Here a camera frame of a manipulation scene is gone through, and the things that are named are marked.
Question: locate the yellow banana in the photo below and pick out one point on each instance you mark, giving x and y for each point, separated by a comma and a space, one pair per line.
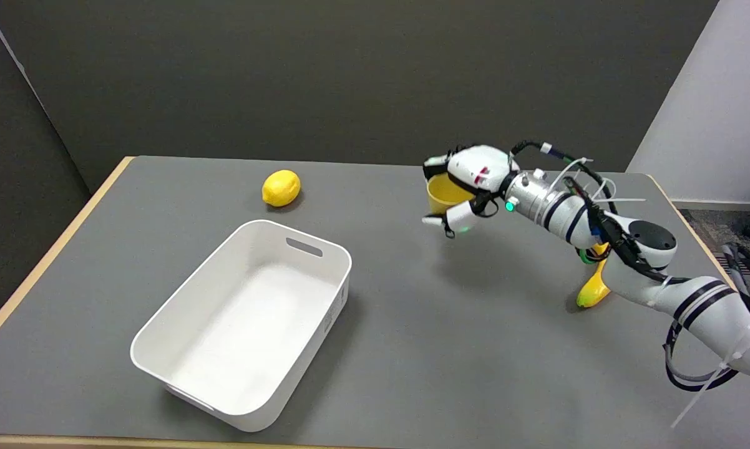
593, 284

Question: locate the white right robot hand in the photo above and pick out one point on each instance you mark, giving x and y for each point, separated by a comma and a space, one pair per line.
475, 169

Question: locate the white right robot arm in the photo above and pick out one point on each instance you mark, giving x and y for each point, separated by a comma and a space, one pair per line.
624, 255

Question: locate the yellow lemon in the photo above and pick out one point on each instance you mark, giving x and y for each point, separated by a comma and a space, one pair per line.
281, 188

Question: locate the white plastic box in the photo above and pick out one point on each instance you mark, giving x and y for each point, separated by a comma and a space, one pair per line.
244, 324

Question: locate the yellow cup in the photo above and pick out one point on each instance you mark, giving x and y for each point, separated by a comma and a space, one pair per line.
445, 193

